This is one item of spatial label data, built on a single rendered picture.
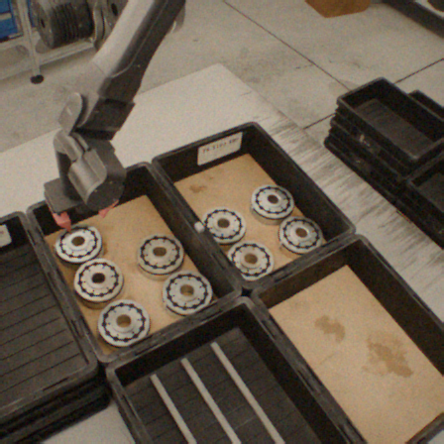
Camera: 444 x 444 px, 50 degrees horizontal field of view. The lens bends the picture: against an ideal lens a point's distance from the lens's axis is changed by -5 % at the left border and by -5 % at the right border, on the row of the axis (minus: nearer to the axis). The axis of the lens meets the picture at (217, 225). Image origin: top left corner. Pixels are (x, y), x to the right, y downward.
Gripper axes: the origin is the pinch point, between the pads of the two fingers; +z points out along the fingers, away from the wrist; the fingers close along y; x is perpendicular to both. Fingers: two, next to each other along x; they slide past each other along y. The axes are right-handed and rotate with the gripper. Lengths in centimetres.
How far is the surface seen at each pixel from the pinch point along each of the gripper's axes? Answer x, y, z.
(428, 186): 1, 138, 67
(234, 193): 7.1, 39.7, 23.3
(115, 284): -3.5, 3.0, 20.4
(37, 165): 52, 3, 39
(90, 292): -2.9, -2.3, 20.2
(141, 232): 7.6, 14.7, 23.6
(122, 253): 4.5, 8.5, 23.6
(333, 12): 167, 246, 108
